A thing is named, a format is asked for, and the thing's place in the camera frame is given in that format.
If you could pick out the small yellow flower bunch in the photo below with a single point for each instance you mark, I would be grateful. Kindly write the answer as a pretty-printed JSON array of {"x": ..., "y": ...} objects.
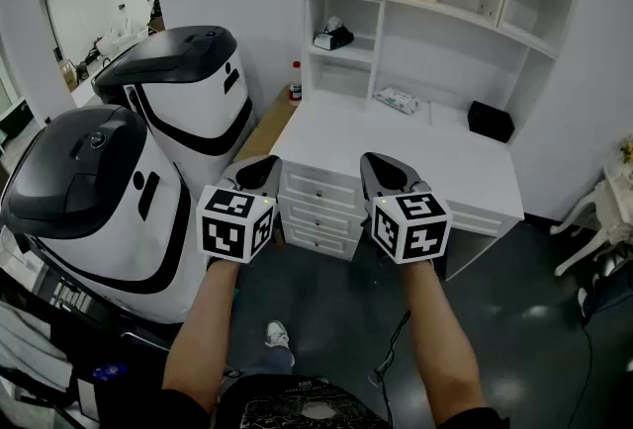
[{"x": 627, "y": 152}]

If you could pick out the white wet wipes pack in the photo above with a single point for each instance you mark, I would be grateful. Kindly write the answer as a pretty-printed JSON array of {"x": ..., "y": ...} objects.
[{"x": 398, "y": 100}]

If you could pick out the brown cardboard box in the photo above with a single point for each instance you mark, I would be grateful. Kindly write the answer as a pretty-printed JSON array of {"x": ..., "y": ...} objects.
[{"x": 69, "y": 76}]

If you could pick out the cluttered white background table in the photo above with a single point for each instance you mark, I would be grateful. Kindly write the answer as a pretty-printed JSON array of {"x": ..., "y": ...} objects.
[{"x": 114, "y": 44}]

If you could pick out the red capped clear bottle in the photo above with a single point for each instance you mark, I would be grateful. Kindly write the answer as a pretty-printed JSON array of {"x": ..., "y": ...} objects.
[{"x": 295, "y": 86}]

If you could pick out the person's left forearm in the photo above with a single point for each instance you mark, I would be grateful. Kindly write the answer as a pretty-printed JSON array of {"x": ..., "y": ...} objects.
[{"x": 198, "y": 343}]

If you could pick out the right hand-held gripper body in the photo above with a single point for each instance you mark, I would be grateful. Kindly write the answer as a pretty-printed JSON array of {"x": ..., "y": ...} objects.
[{"x": 415, "y": 229}]

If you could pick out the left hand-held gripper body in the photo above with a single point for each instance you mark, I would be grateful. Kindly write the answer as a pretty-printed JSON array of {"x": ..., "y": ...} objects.
[{"x": 232, "y": 224}]

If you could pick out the person's black patterned shirt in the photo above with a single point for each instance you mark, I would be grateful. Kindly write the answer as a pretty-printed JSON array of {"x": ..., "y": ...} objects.
[{"x": 297, "y": 402}]

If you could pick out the person's right forearm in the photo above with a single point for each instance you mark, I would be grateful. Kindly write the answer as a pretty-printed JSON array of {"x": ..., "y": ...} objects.
[{"x": 440, "y": 338}]

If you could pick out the dark green tissues pack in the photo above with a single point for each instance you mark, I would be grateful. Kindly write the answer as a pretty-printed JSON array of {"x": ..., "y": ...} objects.
[{"x": 336, "y": 39}]

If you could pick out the white desk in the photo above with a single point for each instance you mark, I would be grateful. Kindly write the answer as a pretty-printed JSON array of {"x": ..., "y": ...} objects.
[{"x": 395, "y": 145}]

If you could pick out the small black box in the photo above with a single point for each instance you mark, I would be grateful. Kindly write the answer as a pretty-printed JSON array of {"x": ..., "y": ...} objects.
[{"x": 489, "y": 120}]

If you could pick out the person's jeans leg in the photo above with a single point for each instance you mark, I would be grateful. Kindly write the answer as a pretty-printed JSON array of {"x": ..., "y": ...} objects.
[{"x": 269, "y": 360}]

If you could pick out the white shelf cabinet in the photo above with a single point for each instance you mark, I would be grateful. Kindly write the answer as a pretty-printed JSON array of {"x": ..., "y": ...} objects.
[{"x": 445, "y": 51}]

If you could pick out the white black service robot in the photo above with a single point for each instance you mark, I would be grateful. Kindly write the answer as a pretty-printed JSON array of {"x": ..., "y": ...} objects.
[
  {"x": 99, "y": 219},
  {"x": 198, "y": 91}
]

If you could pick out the person's white shoe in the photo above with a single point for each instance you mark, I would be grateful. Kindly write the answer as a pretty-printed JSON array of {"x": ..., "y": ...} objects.
[{"x": 277, "y": 334}]

